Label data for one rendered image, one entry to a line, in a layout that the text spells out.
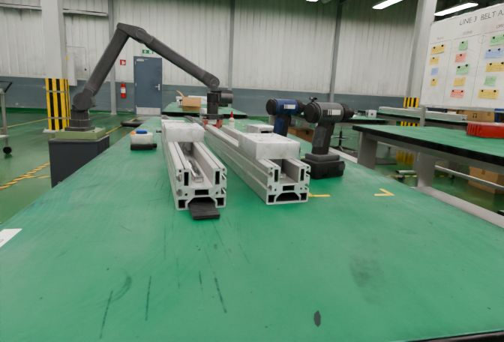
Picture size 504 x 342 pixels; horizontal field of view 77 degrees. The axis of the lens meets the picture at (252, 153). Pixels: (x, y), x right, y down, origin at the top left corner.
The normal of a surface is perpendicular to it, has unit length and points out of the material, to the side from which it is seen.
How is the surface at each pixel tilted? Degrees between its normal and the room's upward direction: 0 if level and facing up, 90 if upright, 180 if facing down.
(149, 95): 90
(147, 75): 90
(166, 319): 0
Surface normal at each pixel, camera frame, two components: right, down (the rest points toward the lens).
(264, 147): 0.30, 0.19
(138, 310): 0.05, -0.98
